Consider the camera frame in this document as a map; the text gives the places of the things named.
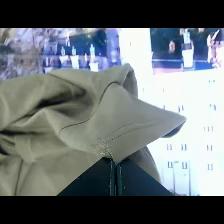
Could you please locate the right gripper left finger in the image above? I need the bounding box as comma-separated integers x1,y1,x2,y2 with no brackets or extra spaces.
57,157,116,197

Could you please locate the brown shirt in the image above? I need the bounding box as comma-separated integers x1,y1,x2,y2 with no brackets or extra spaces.
0,62,188,197

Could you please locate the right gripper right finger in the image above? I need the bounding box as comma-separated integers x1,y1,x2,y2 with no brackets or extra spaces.
115,157,175,197

